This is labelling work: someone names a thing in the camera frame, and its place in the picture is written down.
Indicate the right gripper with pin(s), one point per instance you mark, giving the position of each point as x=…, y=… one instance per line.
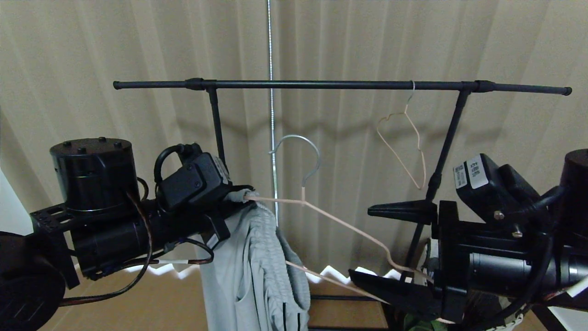
x=500, y=271

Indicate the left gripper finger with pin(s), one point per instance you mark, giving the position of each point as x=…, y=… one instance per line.
x=242, y=188

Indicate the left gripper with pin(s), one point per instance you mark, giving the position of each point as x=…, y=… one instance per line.
x=115, y=241

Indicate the pink clothes hanger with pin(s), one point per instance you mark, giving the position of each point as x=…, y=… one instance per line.
x=351, y=226
x=424, y=170

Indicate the dark green garment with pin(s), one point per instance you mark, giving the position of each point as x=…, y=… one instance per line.
x=422, y=325

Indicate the pale grey shorts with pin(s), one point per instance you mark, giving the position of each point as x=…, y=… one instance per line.
x=229, y=285

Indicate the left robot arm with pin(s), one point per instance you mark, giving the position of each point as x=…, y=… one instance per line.
x=92, y=174

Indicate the black clothes rack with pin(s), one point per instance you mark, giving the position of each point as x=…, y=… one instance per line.
x=321, y=84

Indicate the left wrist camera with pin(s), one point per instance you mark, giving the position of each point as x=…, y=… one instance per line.
x=193, y=184

